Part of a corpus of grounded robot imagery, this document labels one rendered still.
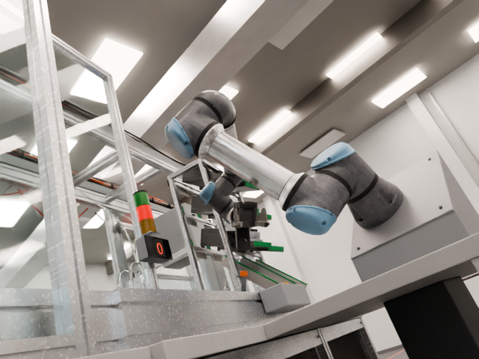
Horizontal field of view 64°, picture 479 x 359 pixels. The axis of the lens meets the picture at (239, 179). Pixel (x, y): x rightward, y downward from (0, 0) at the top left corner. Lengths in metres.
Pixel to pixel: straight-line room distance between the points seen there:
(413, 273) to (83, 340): 0.47
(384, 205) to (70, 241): 0.79
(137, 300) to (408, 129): 10.54
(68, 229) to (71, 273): 0.06
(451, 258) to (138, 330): 0.47
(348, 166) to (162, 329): 0.62
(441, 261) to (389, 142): 10.49
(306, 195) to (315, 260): 10.97
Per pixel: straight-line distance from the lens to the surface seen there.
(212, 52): 5.10
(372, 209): 1.09
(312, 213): 0.96
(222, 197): 1.42
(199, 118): 1.09
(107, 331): 0.61
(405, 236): 1.02
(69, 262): 0.53
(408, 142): 10.92
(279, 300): 1.06
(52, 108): 0.66
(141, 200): 1.32
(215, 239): 1.64
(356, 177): 1.05
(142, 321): 0.65
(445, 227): 0.99
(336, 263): 11.58
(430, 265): 0.65
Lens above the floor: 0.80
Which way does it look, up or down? 25 degrees up
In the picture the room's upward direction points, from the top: 20 degrees counter-clockwise
